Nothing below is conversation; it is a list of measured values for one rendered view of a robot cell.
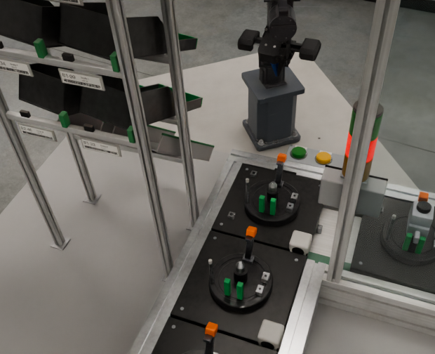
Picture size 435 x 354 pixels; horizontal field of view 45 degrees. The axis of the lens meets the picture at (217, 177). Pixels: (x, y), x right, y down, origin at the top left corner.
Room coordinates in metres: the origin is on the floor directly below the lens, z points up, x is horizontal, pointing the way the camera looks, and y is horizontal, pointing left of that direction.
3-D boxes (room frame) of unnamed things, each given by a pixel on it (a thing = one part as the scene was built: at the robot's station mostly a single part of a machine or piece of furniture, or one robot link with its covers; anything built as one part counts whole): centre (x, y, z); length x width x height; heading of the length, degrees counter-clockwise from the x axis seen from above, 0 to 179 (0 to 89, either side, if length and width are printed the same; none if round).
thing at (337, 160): (1.02, -0.29, 0.93); 0.21 x 0.07 x 0.06; 67
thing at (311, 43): (1.06, -0.16, 1.33); 0.19 x 0.06 x 0.08; 66
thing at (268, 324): (0.63, -0.04, 1.01); 0.24 x 0.24 x 0.13; 67
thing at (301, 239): (0.86, -0.13, 1.01); 0.24 x 0.24 x 0.13; 67
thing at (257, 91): (1.26, -0.18, 0.96); 0.15 x 0.15 x 0.20; 15
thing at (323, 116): (1.25, -0.13, 0.84); 0.90 x 0.70 x 0.03; 15
